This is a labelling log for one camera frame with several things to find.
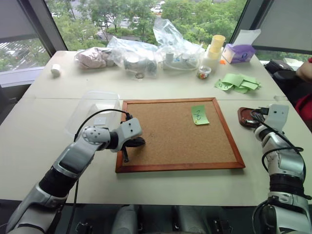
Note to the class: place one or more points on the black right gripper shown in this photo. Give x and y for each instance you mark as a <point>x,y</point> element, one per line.
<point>261,114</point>

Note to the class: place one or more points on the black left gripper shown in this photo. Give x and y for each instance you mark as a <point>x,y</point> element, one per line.
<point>133,143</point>

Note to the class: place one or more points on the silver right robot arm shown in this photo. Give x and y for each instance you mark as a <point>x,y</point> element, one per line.
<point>285,165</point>

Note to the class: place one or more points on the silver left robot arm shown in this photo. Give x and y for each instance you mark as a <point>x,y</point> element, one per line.
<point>73,158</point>

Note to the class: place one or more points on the brown wooden tray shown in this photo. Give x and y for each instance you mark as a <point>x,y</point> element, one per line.
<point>243,114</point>

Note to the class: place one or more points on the blank green note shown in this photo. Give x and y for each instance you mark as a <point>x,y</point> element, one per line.
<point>248,84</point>
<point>232,78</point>
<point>241,90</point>

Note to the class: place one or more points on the green note with scribble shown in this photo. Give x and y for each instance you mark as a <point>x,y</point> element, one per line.
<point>223,85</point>

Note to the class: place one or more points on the green sticky note with writing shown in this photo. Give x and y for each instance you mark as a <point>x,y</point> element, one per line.
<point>201,114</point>

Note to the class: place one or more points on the clear plastic box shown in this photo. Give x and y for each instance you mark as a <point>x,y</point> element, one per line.
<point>97,102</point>

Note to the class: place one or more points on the purple tissue box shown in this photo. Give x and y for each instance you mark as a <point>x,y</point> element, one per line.
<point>240,54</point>

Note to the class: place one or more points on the small jar of pushpins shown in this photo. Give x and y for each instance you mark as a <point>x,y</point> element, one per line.
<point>203,72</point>

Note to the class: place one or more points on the wooden framed cork board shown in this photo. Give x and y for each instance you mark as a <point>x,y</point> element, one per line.
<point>175,141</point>

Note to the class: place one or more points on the black bag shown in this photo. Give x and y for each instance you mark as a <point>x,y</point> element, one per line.
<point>280,72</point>

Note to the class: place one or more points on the small orange object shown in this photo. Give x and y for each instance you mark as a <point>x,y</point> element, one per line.
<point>221,62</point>

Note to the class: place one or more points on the white plastic container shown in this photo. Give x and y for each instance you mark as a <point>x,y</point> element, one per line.
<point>210,64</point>

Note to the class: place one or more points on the person in red clothing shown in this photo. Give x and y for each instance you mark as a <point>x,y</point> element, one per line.
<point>304,70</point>

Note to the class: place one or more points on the grey rounded shape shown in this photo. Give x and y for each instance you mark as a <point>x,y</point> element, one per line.
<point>126,219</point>

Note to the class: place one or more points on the stacked yellow cups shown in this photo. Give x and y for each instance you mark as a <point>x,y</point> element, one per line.
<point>216,46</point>

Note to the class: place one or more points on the white tissue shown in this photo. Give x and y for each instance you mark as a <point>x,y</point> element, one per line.
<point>247,37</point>

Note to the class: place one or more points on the clear bag with metal items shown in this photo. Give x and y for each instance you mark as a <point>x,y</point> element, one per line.
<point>136,62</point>

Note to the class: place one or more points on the grey roller blind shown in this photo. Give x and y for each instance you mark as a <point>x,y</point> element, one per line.
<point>14,19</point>
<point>285,24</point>

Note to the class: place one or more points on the plastic bag with pink contents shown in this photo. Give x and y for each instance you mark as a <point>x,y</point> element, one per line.
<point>91,58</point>

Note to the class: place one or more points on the white tape roll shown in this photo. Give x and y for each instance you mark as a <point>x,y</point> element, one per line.
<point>55,70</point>

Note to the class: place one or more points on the large clear plastic bag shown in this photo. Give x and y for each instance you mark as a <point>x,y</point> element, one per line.
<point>170,39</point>

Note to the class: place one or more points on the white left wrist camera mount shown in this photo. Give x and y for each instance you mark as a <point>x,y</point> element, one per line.
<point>129,129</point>

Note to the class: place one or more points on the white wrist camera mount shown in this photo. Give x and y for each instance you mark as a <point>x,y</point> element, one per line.
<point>129,129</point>
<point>276,117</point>

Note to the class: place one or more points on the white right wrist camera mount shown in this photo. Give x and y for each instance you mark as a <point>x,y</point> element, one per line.
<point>276,117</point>

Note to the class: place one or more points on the dark window frame post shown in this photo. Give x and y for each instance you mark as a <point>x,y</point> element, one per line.
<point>248,17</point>
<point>42,22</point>

